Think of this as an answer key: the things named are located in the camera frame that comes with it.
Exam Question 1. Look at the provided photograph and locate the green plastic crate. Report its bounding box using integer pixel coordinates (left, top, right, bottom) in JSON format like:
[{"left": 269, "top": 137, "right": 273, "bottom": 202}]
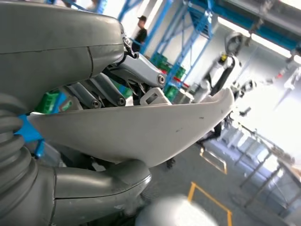
[
  {"left": 35, "top": 90, "right": 60, "bottom": 114},
  {"left": 150, "top": 52, "right": 168, "bottom": 71},
  {"left": 164, "top": 86, "right": 178, "bottom": 102},
  {"left": 175, "top": 66, "right": 186, "bottom": 80}
]

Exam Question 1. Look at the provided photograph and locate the blue metal shelf rack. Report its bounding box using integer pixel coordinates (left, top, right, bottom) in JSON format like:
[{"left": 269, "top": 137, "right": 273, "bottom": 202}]
[
  {"left": 140, "top": 0, "right": 215, "bottom": 94},
  {"left": 14, "top": 90, "right": 65, "bottom": 158}
]

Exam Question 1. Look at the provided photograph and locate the pale rounded robot cover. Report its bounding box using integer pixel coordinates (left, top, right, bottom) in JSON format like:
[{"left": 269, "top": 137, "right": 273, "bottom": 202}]
[{"left": 136, "top": 195, "right": 220, "bottom": 226}]

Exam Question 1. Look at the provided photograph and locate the metal workbench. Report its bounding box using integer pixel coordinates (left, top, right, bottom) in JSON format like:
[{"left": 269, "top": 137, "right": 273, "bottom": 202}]
[{"left": 232, "top": 123, "right": 301, "bottom": 219}]

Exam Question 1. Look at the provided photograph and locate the standing person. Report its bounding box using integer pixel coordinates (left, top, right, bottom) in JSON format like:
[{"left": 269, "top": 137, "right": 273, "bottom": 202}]
[{"left": 131, "top": 15, "right": 148, "bottom": 53}]

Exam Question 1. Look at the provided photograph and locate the black and white humanoid robot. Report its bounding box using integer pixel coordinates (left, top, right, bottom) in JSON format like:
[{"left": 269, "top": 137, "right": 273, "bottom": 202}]
[{"left": 192, "top": 30, "right": 258, "bottom": 149}]

